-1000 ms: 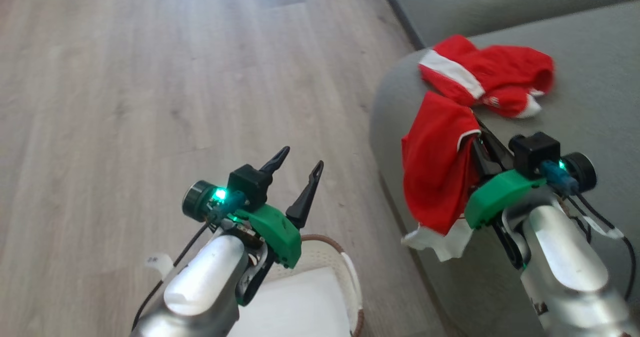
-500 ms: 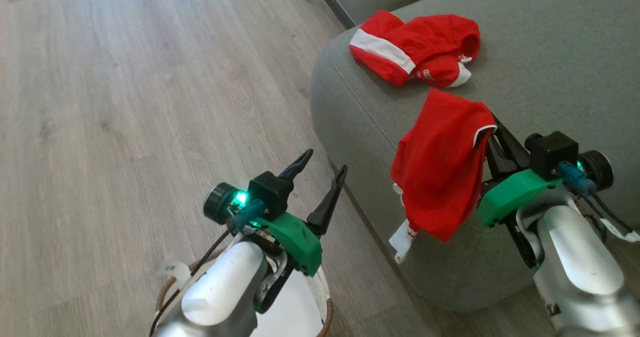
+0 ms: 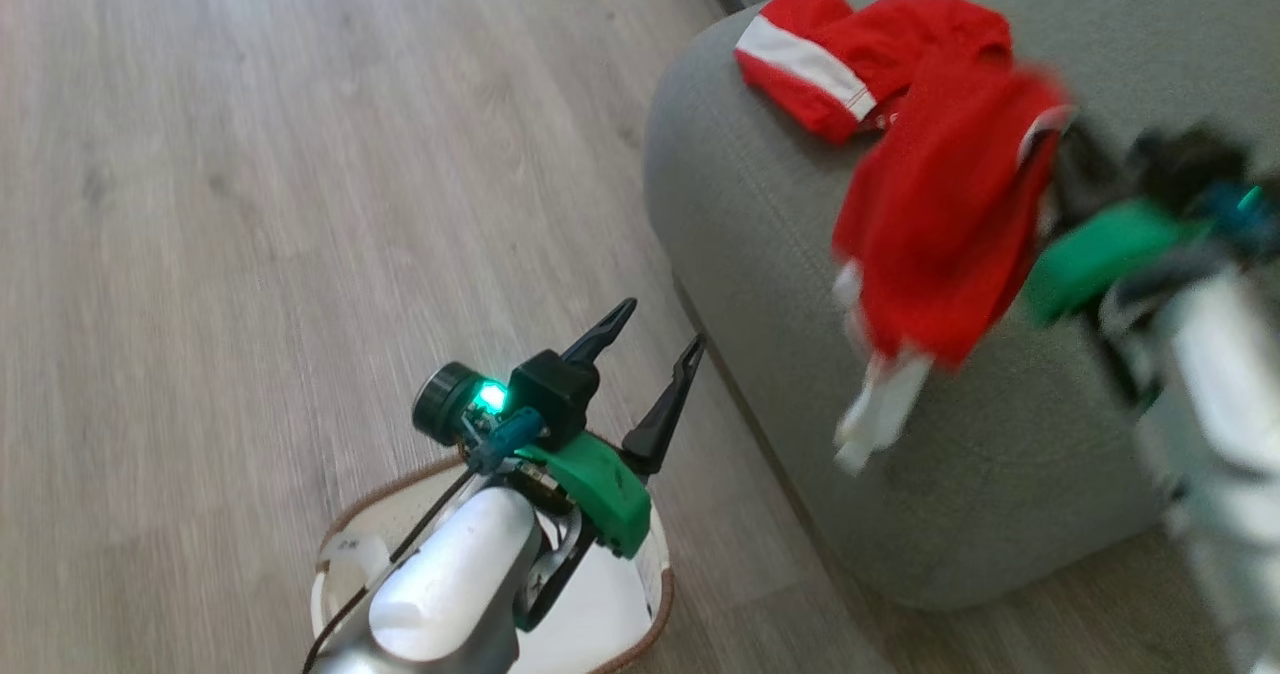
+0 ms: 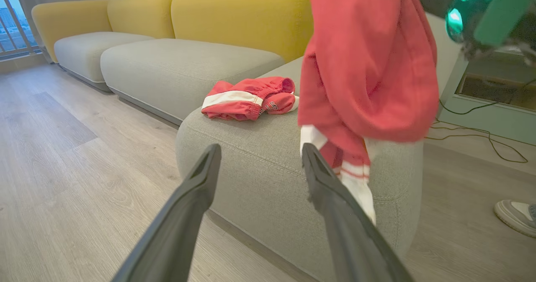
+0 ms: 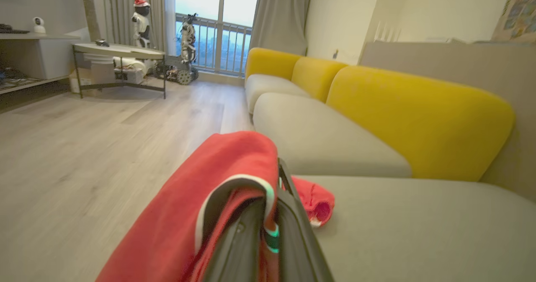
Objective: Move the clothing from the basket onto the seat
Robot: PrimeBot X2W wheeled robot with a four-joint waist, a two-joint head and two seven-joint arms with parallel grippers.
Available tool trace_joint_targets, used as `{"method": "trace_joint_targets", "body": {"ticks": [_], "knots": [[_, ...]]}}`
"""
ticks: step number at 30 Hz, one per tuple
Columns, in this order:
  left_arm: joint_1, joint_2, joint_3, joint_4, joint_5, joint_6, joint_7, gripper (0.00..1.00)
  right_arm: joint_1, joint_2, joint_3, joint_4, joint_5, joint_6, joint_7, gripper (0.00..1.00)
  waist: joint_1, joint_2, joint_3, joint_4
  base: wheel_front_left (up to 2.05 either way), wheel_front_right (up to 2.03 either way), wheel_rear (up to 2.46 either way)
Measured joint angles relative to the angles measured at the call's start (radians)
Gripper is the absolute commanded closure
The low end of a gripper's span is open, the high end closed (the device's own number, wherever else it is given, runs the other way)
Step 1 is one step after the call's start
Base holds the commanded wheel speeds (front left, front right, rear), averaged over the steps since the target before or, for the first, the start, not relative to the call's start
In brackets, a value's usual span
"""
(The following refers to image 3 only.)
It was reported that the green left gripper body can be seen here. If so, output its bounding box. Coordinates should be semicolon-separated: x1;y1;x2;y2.
508;350;653;635

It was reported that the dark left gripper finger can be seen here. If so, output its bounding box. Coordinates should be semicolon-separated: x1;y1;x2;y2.
621;334;707;477
560;298;639;367

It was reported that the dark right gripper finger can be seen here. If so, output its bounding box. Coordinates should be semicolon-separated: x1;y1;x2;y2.
1050;119;1119;227

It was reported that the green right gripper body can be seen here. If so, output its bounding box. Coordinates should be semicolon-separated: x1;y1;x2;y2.
1022;126;1280;330

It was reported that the red basketball jersey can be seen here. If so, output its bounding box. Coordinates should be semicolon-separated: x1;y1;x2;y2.
733;0;1076;477

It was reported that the grey fabric sofa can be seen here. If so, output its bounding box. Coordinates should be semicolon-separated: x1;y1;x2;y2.
643;0;1280;612

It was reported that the white brown-rimmed laundry basket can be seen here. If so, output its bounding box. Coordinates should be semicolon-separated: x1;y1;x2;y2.
310;452;676;674

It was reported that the blue cable connector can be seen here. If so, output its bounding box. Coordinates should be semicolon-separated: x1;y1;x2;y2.
466;409;546;473

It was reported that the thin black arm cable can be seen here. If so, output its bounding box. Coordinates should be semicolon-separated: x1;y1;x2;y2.
303;466;479;674

